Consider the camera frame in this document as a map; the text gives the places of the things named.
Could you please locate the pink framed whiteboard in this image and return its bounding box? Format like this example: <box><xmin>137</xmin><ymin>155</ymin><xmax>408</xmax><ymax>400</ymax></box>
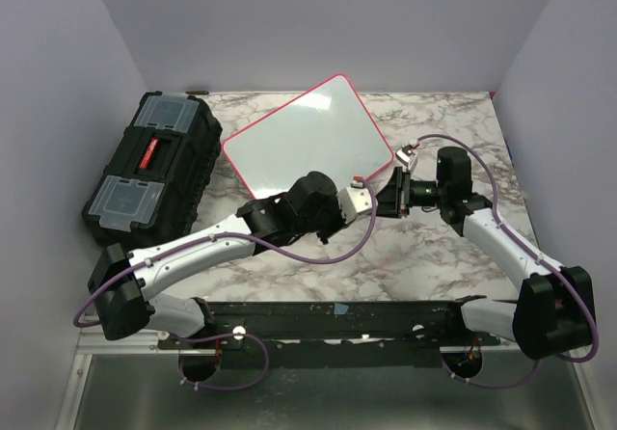
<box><xmin>222</xmin><ymin>73</ymin><xmax>394</xmax><ymax>199</ymax></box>

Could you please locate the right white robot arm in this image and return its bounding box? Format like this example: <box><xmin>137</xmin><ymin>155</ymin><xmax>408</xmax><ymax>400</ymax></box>
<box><xmin>377</xmin><ymin>145</ymin><xmax>598</xmax><ymax>361</ymax></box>

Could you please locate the purple cable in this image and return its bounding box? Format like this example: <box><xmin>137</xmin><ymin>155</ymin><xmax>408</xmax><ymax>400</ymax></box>
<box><xmin>71</xmin><ymin>178</ymin><xmax>380</xmax><ymax>392</ymax></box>
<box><xmin>414</xmin><ymin>133</ymin><xmax>602</xmax><ymax>390</ymax></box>

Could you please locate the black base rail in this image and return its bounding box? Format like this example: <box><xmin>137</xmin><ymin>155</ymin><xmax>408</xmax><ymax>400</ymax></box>
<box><xmin>158</xmin><ymin>301</ymin><xmax>499</xmax><ymax>369</ymax></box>

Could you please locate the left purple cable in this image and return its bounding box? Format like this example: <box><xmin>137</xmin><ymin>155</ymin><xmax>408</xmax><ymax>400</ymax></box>
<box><xmin>71</xmin><ymin>178</ymin><xmax>380</xmax><ymax>392</ymax></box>

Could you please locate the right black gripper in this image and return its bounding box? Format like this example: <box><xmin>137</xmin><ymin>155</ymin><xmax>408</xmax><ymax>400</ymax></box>
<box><xmin>365</xmin><ymin>167</ymin><xmax>448</xmax><ymax>220</ymax></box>

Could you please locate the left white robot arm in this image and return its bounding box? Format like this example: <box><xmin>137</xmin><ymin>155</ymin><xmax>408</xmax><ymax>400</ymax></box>
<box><xmin>88</xmin><ymin>172</ymin><xmax>371</xmax><ymax>348</ymax></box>

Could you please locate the aluminium extrusion rail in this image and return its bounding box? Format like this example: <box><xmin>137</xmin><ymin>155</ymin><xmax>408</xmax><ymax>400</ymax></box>
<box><xmin>76</xmin><ymin>326</ymin><xmax>158</xmax><ymax>355</ymax></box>

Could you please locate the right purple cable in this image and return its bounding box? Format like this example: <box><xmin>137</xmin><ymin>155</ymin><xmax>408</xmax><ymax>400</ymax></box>
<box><xmin>414</xmin><ymin>133</ymin><xmax>602</xmax><ymax>390</ymax></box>

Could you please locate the blue tape piece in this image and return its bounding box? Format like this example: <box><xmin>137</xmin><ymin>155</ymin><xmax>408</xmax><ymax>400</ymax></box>
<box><xmin>333</xmin><ymin>303</ymin><xmax>349</xmax><ymax>316</ymax></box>

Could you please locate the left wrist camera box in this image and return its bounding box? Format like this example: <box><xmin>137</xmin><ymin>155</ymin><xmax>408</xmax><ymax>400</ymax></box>
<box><xmin>336</xmin><ymin>175</ymin><xmax>373</xmax><ymax>224</ymax></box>

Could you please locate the black toolbox with clear lids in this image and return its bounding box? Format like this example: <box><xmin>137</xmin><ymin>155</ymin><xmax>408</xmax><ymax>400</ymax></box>
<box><xmin>81</xmin><ymin>92</ymin><xmax>222</xmax><ymax>250</ymax></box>

